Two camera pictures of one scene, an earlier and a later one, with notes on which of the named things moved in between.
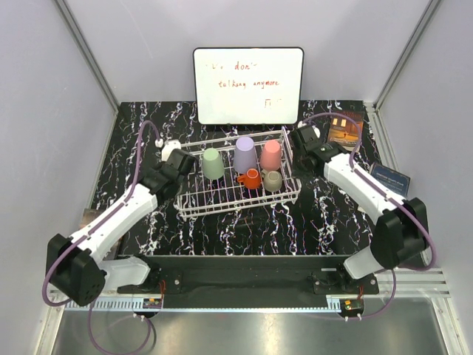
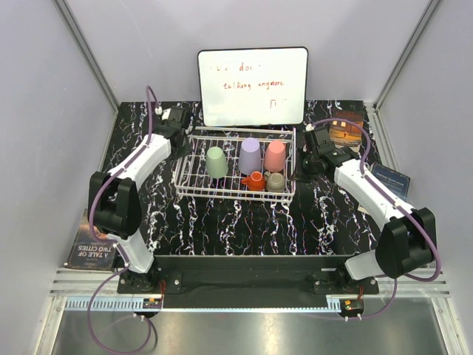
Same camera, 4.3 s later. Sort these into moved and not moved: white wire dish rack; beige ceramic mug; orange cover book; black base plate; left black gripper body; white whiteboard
Moved: left black gripper body; white wire dish rack
Not moved: beige ceramic mug; orange cover book; white whiteboard; black base plate
